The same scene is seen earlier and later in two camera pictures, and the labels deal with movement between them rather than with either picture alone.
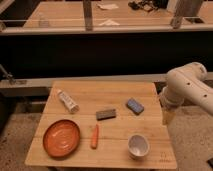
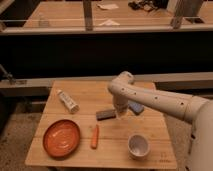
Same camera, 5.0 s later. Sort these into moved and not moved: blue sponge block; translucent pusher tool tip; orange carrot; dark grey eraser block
Moved: translucent pusher tool tip
Not moved: dark grey eraser block; blue sponge block; orange carrot
